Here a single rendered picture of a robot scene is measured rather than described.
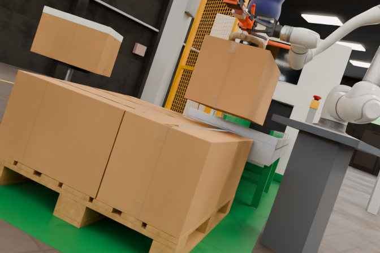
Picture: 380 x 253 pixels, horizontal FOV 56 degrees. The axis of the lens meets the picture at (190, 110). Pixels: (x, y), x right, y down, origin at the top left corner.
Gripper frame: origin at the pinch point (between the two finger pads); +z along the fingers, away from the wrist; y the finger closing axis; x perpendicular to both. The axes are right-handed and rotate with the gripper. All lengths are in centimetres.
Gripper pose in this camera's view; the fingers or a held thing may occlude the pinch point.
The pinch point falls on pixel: (247, 24)
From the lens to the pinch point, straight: 219.8
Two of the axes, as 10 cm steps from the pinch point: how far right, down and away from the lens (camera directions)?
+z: -9.0, -3.1, 3.0
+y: -3.2, 9.5, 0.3
